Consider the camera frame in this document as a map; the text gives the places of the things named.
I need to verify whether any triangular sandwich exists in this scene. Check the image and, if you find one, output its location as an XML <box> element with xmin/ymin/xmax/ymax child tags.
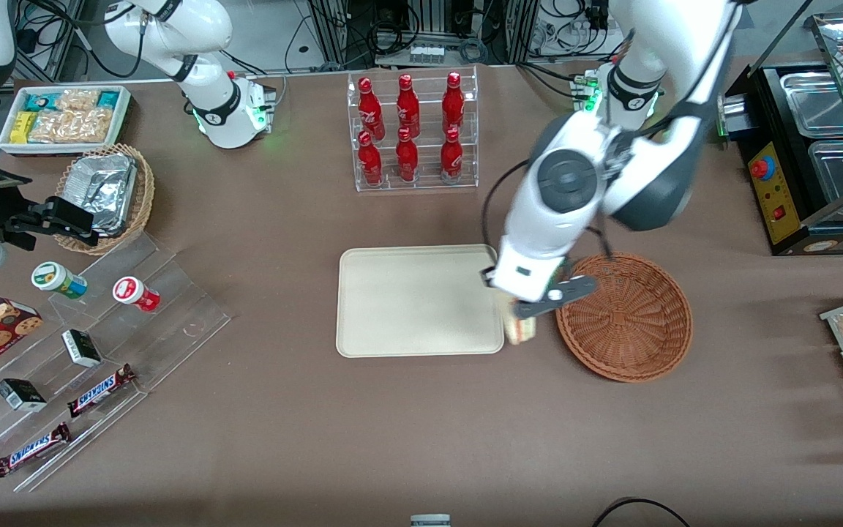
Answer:
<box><xmin>501</xmin><ymin>296</ymin><xmax>539</xmax><ymax>346</ymax></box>

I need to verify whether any aluminium foil tray stack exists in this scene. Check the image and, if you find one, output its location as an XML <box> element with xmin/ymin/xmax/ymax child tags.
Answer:
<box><xmin>62</xmin><ymin>153</ymin><xmax>138</xmax><ymax>236</ymax></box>

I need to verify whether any light wicker basket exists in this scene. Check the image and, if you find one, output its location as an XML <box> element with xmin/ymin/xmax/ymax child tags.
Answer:
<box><xmin>53</xmin><ymin>143</ymin><xmax>156</xmax><ymax>256</ymax></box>

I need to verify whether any cream plastic tray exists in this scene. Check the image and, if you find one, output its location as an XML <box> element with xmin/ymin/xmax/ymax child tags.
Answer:
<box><xmin>336</xmin><ymin>244</ymin><xmax>506</xmax><ymax>359</ymax></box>

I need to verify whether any brown wicker basket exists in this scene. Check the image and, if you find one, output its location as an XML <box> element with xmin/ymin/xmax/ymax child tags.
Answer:
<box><xmin>555</xmin><ymin>252</ymin><xmax>694</xmax><ymax>384</ymax></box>

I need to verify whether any white plastic snack bin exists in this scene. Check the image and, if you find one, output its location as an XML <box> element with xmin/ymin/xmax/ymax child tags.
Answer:
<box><xmin>0</xmin><ymin>85</ymin><xmax>132</xmax><ymax>157</ymax></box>

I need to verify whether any green lid snack cup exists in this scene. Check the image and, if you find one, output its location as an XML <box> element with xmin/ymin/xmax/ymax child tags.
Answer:
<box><xmin>31</xmin><ymin>261</ymin><xmax>89</xmax><ymax>300</ymax></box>

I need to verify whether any yellow snack packet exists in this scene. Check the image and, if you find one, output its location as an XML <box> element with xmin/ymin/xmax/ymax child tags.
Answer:
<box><xmin>10</xmin><ymin>111</ymin><xmax>39</xmax><ymax>145</ymax></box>

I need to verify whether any large clear cracker bag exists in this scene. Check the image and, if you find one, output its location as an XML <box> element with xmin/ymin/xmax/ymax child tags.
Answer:
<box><xmin>28</xmin><ymin>108</ymin><xmax>114</xmax><ymax>144</ymax></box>

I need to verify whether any red lid snack cup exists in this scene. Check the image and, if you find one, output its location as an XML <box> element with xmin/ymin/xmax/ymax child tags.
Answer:
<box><xmin>112</xmin><ymin>276</ymin><xmax>162</xmax><ymax>314</ymax></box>

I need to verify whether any clear acrylic bottle rack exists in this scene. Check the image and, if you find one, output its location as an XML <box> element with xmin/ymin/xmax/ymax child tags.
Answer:
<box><xmin>347</xmin><ymin>66</ymin><xmax>480</xmax><ymax>193</ymax></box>

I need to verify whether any small clear cracker bag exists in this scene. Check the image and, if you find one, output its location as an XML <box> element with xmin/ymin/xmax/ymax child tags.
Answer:
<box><xmin>56</xmin><ymin>89</ymin><xmax>101</xmax><ymax>113</ymax></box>

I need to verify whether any red drink bottle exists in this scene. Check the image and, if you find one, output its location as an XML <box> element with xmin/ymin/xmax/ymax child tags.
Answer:
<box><xmin>440</xmin><ymin>128</ymin><xmax>465</xmax><ymax>183</ymax></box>
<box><xmin>441</xmin><ymin>71</ymin><xmax>465</xmax><ymax>136</ymax></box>
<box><xmin>396</xmin><ymin>73</ymin><xmax>422</xmax><ymax>138</ymax></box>
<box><xmin>358</xmin><ymin>77</ymin><xmax>385</xmax><ymax>141</ymax></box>
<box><xmin>395</xmin><ymin>128</ymin><xmax>420</xmax><ymax>183</ymax></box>
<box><xmin>357</xmin><ymin>132</ymin><xmax>384</xmax><ymax>187</ymax></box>

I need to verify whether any small black box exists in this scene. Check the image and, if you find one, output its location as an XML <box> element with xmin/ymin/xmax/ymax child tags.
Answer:
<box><xmin>61</xmin><ymin>329</ymin><xmax>103</xmax><ymax>369</ymax></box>
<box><xmin>0</xmin><ymin>378</ymin><xmax>48</xmax><ymax>413</ymax></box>

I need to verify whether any clear acrylic stepped display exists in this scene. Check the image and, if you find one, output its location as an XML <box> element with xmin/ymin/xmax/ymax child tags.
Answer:
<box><xmin>0</xmin><ymin>230</ymin><xmax>233</xmax><ymax>493</ymax></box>

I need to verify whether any snickers chocolate bar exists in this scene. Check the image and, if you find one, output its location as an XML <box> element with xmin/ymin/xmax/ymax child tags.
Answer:
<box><xmin>0</xmin><ymin>422</ymin><xmax>72</xmax><ymax>479</ymax></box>
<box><xmin>66</xmin><ymin>363</ymin><xmax>137</xmax><ymax>419</ymax></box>

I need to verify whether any black hot food display case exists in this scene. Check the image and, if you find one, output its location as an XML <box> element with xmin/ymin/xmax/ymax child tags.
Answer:
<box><xmin>714</xmin><ymin>11</ymin><xmax>843</xmax><ymax>257</ymax></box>

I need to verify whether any aluminium equipment rack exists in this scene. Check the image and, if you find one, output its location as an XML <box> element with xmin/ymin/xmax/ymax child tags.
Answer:
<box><xmin>307</xmin><ymin>0</ymin><xmax>541</xmax><ymax>68</ymax></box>

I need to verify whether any black table edge cable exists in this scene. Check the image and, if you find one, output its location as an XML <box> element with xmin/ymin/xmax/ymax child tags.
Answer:
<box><xmin>591</xmin><ymin>497</ymin><xmax>692</xmax><ymax>527</ymax></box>

